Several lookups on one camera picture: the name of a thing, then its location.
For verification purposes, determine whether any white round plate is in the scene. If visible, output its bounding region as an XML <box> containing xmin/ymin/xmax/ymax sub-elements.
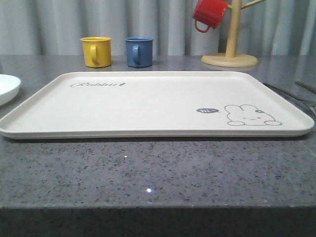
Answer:
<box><xmin>0</xmin><ymin>74</ymin><xmax>21</xmax><ymax>106</ymax></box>

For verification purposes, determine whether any silver fork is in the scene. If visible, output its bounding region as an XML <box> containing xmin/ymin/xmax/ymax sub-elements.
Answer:
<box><xmin>263</xmin><ymin>83</ymin><xmax>316</xmax><ymax>115</ymax></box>

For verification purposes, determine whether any blue mug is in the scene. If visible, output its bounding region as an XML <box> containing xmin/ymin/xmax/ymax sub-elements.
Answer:
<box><xmin>125</xmin><ymin>37</ymin><xmax>154</xmax><ymax>68</ymax></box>

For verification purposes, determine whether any cream rabbit serving tray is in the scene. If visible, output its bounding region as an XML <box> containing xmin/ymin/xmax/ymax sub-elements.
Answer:
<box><xmin>0</xmin><ymin>71</ymin><xmax>314</xmax><ymax>139</ymax></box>

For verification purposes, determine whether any yellow mug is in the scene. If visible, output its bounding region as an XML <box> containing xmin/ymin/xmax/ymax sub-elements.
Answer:
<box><xmin>80</xmin><ymin>37</ymin><xmax>112</xmax><ymax>68</ymax></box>

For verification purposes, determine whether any wooden mug tree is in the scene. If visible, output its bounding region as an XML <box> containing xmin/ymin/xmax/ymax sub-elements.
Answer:
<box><xmin>201</xmin><ymin>0</ymin><xmax>262</xmax><ymax>68</ymax></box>

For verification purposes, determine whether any red mug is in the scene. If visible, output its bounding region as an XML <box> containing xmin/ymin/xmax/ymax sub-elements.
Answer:
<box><xmin>193</xmin><ymin>0</ymin><xmax>229</xmax><ymax>33</ymax></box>

